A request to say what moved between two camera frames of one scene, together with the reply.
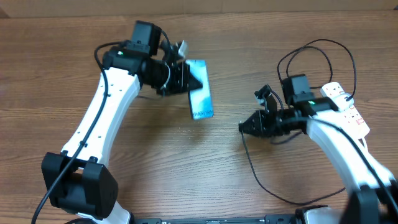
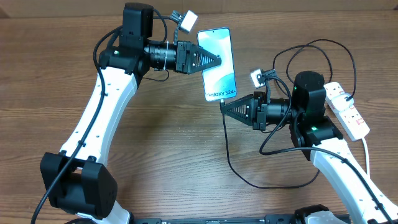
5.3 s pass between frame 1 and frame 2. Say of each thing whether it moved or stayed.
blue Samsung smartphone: moved
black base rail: stayed
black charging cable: moved
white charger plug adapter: stayed
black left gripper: moved
